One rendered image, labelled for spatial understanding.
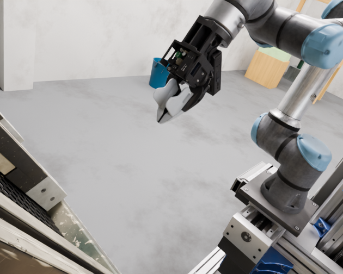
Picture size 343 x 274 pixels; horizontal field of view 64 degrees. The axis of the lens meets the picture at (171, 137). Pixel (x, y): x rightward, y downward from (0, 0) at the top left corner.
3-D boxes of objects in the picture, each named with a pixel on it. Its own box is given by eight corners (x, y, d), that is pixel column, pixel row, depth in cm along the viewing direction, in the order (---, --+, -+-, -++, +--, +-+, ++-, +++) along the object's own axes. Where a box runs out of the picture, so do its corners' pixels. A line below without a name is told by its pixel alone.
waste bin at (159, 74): (156, 80, 459) (164, 55, 438) (171, 90, 442) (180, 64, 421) (140, 81, 432) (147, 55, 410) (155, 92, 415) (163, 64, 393)
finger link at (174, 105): (146, 117, 53) (173, 76, 52) (161, 124, 58) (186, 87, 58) (157, 125, 52) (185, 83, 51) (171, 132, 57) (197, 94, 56)
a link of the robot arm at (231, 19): (219, 17, 59) (251, 30, 55) (207, 35, 59) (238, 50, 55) (208, -6, 52) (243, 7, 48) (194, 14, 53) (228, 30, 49)
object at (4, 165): (4, 175, 64) (16, 167, 65) (-18, 157, 58) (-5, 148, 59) (-1, 167, 66) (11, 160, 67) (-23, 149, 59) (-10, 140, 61)
